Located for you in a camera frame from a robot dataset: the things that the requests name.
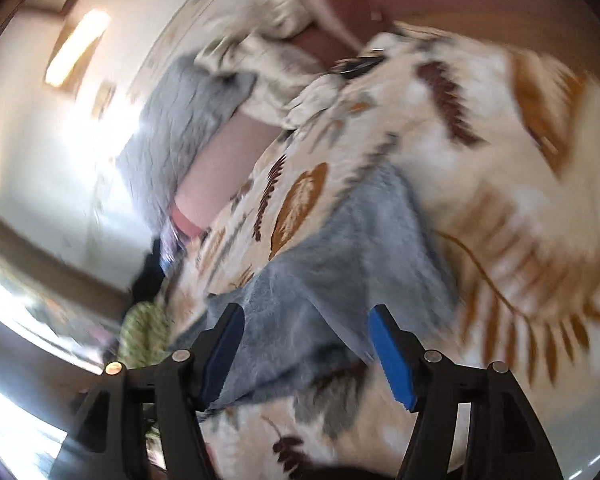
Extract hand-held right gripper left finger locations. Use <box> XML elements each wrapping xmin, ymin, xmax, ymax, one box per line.
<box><xmin>50</xmin><ymin>302</ymin><xmax>246</xmax><ymax>480</ymax></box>

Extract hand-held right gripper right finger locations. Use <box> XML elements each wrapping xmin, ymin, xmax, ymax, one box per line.
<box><xmin>369</xmin><ymin>304</ymin><xmax>563</xmax><ymax>480</ymax></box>

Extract grey denim pants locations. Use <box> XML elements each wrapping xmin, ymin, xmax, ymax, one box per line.
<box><xmin>172</xmin><ymin>162</ymin><xmax>463</xmax><ymax>413</ymax></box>

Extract green patterned quilt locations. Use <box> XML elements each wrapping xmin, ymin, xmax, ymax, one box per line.
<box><xmin>115</xmin><ymin>300</ymin><xmax>173</xmax><ymax>371</ymax></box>

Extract black cloth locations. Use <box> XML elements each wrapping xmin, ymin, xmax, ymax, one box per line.
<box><xmin>130</xmin><ymin>237</ymin><xmax>168</xmax><ymax>306</ymax></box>

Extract pink bolster cushion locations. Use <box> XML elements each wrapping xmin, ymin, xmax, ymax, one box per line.
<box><xmin>172</xmin><ymin>110</ymin><xmax>281</xmax><ymax>238</ymax></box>

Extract wooden stained glass door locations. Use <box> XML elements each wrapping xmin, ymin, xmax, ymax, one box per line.
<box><xmin>0</xmin><ymin>207</ymin><xmax>131</xmax><ymax>361</ymax></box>

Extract leaf print blanket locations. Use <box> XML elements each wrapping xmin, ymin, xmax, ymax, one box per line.
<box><xmin>160</xmin><ymin>25</ymin><xmax>600</xmax><ymax>480</ymax></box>

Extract grey pillow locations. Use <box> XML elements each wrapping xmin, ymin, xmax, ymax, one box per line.
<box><xmin>115</xmin><ymin>54</ymin><xmax>258</xmax><ymax>228</ymax></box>

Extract white crumpled cloth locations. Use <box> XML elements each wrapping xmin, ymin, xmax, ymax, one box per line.
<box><xmin>195</xmin><ymin>0</ymin><xmax>341</xmax><ymax>131</ymax></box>

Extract gold wall switch panel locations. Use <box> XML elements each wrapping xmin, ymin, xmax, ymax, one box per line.
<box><xmin>92</xmin><ymin>80</ymin><xmax>118</xmax><ymax>121</ymax></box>

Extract framed wall picture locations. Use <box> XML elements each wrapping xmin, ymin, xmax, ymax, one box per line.
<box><xmin>42</xmin><ymin>7</ymin><xmax>113</xmax><ymax>91</ymax></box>

